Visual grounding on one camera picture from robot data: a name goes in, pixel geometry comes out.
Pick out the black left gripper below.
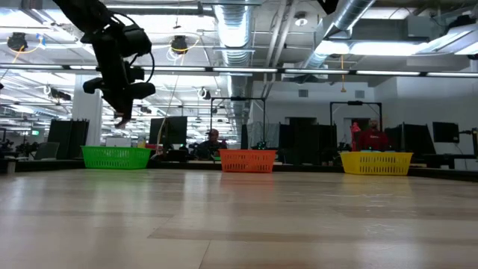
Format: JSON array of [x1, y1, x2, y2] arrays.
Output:
[[81, 31, 157, 123]]

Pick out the white pillar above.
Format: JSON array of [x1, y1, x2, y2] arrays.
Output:
[[72, 74, 104, 147]]

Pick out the green plastic basket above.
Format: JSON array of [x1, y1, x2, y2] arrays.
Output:
[[81, 146, 152, 170]]

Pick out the black background monitor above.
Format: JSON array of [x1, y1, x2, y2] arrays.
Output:
[[149, 116, 188, 146]]

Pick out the black partition panel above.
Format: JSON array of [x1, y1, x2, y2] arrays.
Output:
[[47, 119, 90, 161]]

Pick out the grey mesh chair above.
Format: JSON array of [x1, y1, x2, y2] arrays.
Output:
[[35, 141, 60, 161]]

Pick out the person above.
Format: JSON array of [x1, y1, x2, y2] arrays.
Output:
[[196, 129, 228, 161], [358, 118, 391, 152]]

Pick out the long ceiling light bar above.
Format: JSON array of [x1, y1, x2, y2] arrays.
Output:
[[0, 64, 478, 78]]

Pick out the orange plastic basket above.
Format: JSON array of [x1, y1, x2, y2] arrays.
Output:
[[219, 149, 278, 174]]

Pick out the black partition screens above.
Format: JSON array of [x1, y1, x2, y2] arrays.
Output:
[[384, 123, 436, 156], [278, 117, 338, 164]]

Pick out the red background object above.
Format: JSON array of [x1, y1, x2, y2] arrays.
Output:
[[350, 122, 362, 151]]

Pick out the yellow plastic basket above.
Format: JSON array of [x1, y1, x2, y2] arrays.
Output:
[[339, 151, 415, 176]]

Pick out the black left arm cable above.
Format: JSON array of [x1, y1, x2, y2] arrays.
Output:
[[110, 12, 155, 84]]

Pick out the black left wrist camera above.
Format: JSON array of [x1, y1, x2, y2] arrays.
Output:
[[121, 24, 153, 58]]

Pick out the black ceiling camera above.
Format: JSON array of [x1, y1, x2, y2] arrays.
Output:
[[170, 35, 189, 55], [7, 32, 28, 52]]

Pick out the black gantry frame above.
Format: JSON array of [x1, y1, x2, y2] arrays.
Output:
[[210, 96, 267, 150], [329, 100, 384, 150]]

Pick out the silver ceiling duct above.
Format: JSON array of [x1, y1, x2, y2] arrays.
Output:
[[214, 0, 255, 68], [305, 0, 376, 68]]

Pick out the black wall monitor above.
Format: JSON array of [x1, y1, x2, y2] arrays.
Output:
[[432, 122, 460, 143]]

